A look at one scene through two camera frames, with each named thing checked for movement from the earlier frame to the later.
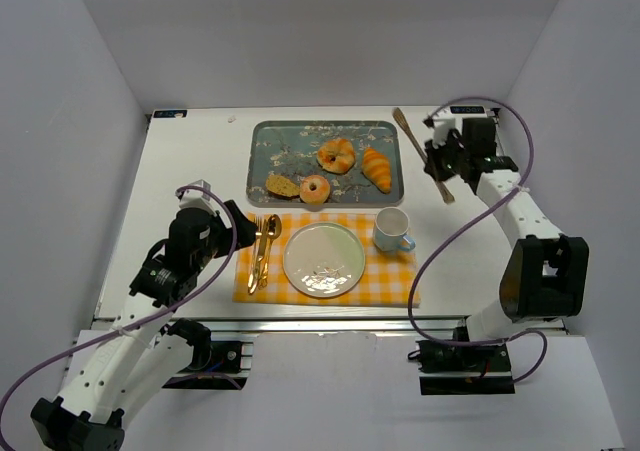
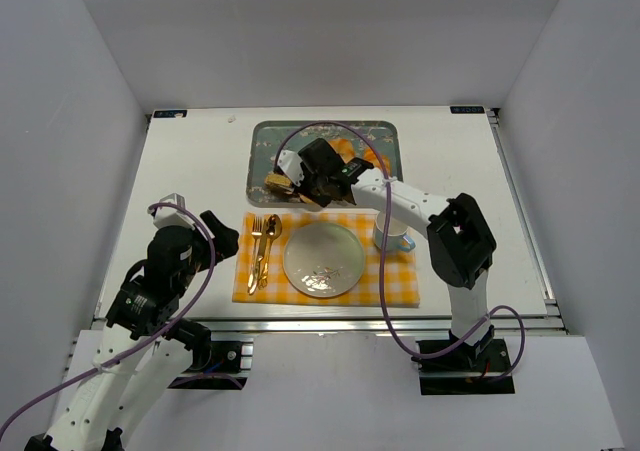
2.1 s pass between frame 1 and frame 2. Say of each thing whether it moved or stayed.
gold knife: stayed
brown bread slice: moved
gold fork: stayed
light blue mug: stayed
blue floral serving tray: stayed
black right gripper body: moved
